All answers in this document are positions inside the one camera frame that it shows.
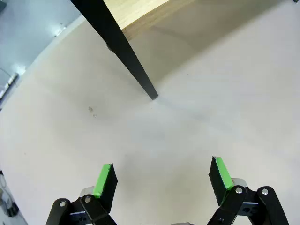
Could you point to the wooden shelf with black frame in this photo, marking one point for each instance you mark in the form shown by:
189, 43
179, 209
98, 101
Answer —
122, 47

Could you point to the black power adapter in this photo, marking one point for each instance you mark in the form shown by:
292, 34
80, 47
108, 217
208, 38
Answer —
13, 210

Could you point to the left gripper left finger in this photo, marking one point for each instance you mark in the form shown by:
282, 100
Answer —
103, 182

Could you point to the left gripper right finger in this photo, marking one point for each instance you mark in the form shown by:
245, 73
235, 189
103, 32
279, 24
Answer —
222, 180

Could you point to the white power strip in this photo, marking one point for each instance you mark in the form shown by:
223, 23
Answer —
10, 80

